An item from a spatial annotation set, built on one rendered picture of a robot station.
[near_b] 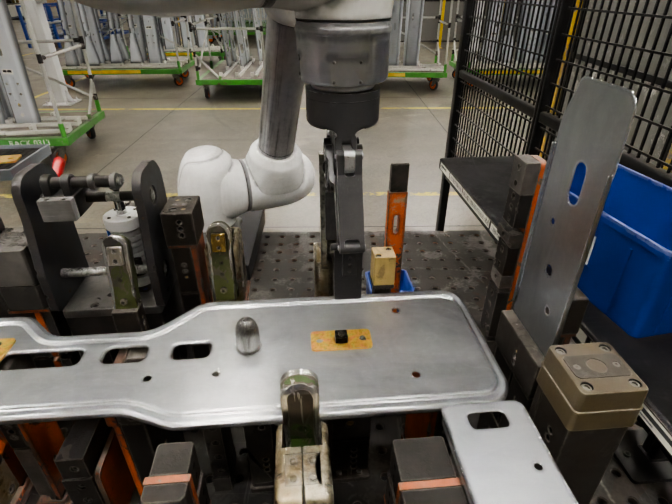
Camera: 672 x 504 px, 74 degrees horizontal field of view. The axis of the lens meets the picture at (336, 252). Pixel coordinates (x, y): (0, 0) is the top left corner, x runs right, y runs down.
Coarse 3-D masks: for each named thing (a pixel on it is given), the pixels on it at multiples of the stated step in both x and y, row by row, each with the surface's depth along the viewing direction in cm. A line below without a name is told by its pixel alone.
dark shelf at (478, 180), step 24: (456, 168) 112; (480, 168) 112; (504, 168) 112; (480, 192) 99; (504, 192) 99; (480, 216) 93; (600, 312) 63; (576, 336) 62; (600, 336) 59; (624, 336) 59; (624, 360) 55; (648, 360) 55; (648, 384) 52; (648, 408) 49
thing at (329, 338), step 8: (312, 336) 63; (320, 336) 63; (328, 336) 63; (336, 336) 61; (344, 336) 61; (352, 336) 63; (368, 336) 63; (312, 344) 61; (320, 344) 61; (328, 344) 61; (336, 344) 61; (344, 344) 61; (352, 344) 61; (360, 344) 61; (368, 344) 61
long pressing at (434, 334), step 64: (0, 320) 66; (192, 320) 66; (256, 320) 66; (320, 320) 66; (384, 320) 66; (448, 320) 66; (0, 384) 56; (64, 384) 56; (128, 384) 56; (192, 384) 56; (256, 384) 56; (320, 384) 56; (384, 384) 56; (448, 384) 56
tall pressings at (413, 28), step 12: (396, 0) 667; (408, 0) 686; (420, 0) 667; (396, 12) 674; (408, 12) 670; (420, 12) 673; (396, 24) 682; (408, 24) 679; (420, 24) 676; (396, 36) 689; (408, 36) 690; (420, 36) 683; (396, 48) 697; (408, 48) 697; (396, 60) 703; (408, 60) 705
